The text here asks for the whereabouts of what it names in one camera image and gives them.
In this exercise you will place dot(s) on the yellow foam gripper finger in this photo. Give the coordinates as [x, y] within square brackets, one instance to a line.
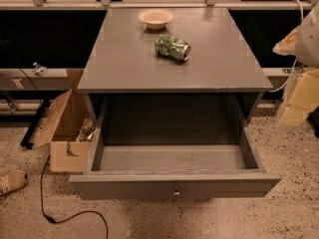
[287, 46]
[301, 98]

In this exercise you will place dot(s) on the crushed green soda can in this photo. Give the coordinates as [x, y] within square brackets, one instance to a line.
[173, 48]

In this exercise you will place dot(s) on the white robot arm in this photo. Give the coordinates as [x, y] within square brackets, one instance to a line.
[307, 43]

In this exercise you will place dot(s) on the grey open top drawer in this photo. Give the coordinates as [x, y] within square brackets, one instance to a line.
[146, 146]

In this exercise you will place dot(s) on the white ceramic bowl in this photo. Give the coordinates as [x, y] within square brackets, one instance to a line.
[155, 19]

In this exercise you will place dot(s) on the grey cabinet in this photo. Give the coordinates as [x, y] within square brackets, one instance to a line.
[200, 51]

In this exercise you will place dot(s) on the items inside cardboard box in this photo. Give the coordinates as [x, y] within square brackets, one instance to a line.
[86, 133]

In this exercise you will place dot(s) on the cardboard box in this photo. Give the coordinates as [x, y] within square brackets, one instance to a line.
[60, 129]

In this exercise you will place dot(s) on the small clear object on ledge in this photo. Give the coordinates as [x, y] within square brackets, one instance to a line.
[39, 70]

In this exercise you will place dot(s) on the beige sneaker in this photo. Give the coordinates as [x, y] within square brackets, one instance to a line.
[12, 182]

